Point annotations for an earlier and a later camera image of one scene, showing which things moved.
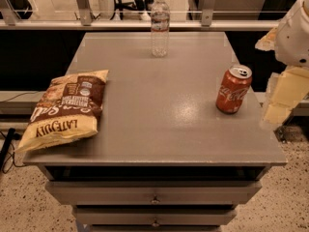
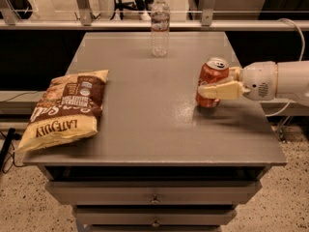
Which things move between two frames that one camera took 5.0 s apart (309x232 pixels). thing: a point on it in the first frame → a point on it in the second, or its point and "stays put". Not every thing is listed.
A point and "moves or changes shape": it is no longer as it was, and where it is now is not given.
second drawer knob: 155,223 stays put
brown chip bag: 67,110 stays put
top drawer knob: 154,200 stays put
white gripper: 294,39 → 258,80
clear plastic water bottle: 160,27 stays put
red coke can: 234,89 moves or changes shape
